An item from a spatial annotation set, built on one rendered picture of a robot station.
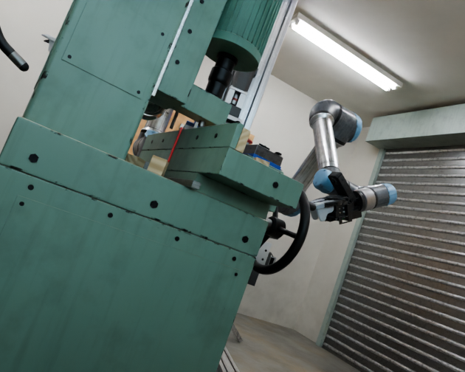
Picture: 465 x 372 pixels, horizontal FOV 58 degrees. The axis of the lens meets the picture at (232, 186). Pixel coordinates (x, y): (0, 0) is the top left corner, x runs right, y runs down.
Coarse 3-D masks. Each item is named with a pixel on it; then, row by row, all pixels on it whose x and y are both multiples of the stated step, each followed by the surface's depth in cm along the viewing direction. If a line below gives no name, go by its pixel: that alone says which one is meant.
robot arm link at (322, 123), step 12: (312, 108) 167; (324, 108) 164; (336, 108) 168; (312, 120) 165; (324, 120) 161; (324, 132) 157; (324, 144) 154; (324, 156) 150; (336, 156) 151; (324, 168) 147; (336, 168) 146; (324, 180) 141; (324, 192) 145; (336, 192) 144
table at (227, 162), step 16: (144, 160) 130; (176, 160) 107; (192, 160) 98; (208, 160) 91; (224, 160) 85; (240, 160) 86; (208, 176) 94; (224, 176) 85; (240, 176) 87; (256, 176) 89; (272, 176) 91; (288, 176) 93; (256, 192) 90; (272, 192) 91; (288, 192) 93; (272, 208) 117
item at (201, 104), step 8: (192, 88) 109; (200, 88) 110; (192, 96) 109; (200, 96) 110; (208, 96) 111; (192, 104) 109; (200, 104) 110; (208, 104) 111; (216, 104) 112; (224, 104) 114; (184, 112) 112; (192, 112) 110; (200, 112) 110; (208, 112) 111; (216, 112) 113; (224, 112) 114; (200, 120) 114; (208, 120) 112; (216, 120) 113; (224, 120) 114
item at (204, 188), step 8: (168, 176) 107; (176, 176) 103; (184, 176) 99; (192, 176) 95; (200, 176) 93; (208, 184) 94; (216, 184) 95; (200, 192) 94; (208, 192) 95; (216, 192) 96; (224, 192) 97; (232, 192) 98; (240, 192) 98; (224, 200) 97; (232, 200) 98; (240, 200) 99; (248, 200) 100; (256, 200) 101; (240, 208) 99; (248, 208) 100; (256, 208) 101; (264, 208) 102; (264, 216) 102
